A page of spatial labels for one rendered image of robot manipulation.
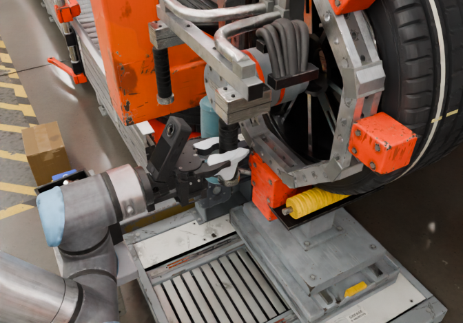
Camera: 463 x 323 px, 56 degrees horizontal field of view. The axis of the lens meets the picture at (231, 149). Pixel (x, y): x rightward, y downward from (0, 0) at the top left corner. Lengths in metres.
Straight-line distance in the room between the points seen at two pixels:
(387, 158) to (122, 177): 0.46
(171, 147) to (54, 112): 1.91
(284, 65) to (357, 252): 0.85
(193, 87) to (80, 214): 0.83
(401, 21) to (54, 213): 0.65
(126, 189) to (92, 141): 1.58
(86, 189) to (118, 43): 0.66
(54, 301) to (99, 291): 0.09
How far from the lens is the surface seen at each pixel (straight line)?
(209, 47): 0.84
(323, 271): 1.40
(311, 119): 1.12
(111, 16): 1.28
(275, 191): 1.17
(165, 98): 1.10
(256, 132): 1.22
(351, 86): 0.80
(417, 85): 0.83
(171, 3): 0.98
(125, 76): 1.34
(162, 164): 0.75
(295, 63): 0.76
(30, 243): 1.90
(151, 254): 1.62
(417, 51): 0.83
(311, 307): 1.42
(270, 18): 0.90
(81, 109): 2.59
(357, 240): 1.50
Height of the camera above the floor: 1.34
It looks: 38 degrees down
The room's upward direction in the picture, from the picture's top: straight up
